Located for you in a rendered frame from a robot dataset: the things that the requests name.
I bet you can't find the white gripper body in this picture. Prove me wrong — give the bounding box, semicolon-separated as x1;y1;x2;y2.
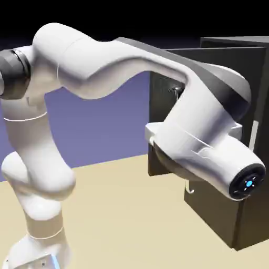
144;122;243;146

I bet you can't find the dark cabinet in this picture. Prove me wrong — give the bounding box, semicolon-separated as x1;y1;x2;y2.
147;36;269;252

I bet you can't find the silver curved metal handle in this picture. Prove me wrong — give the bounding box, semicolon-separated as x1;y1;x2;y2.
184;179;195;194

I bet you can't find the dark tall cabinet door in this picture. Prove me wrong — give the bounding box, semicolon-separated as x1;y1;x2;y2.
147;46;267;177

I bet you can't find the dark short cabinet door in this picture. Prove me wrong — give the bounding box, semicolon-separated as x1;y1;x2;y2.
183;174;245;251

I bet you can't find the dark curved metal handle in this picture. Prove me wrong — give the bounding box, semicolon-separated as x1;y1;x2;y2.
168;85;184;100

